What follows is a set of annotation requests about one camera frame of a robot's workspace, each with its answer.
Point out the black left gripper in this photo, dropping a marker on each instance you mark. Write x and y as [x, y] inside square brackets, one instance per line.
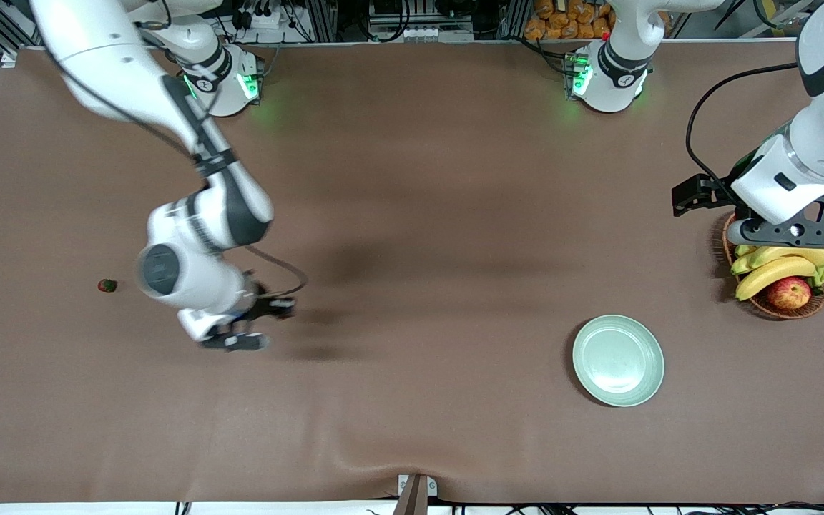
[720, 187]

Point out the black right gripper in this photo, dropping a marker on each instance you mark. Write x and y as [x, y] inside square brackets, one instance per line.
[262, 302]

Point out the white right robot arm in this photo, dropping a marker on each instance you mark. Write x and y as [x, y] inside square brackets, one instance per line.
[97, 50]

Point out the pale green round plate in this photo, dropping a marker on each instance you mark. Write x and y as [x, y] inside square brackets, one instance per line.
[618, 361]

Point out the yellow banana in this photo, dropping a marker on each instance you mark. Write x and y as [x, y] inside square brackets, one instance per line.
[773, 273]
[741, 265]
[805, 255]
[744, 251]

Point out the brown table cover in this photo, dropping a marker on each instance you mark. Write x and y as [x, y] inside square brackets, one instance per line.
[383, 400]

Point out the red apple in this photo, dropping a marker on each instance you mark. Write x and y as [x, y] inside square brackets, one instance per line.
[788, 293]

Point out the brown wicker basket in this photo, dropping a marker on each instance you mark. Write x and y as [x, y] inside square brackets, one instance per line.
[777, 313]

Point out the bag of orange buns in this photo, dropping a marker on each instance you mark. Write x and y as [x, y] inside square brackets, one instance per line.
[562, 21]

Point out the white power strip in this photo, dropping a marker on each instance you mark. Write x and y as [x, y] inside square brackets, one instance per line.
[258, 18]

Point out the white connector block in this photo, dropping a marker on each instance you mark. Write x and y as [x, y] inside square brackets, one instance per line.
[420, 32]

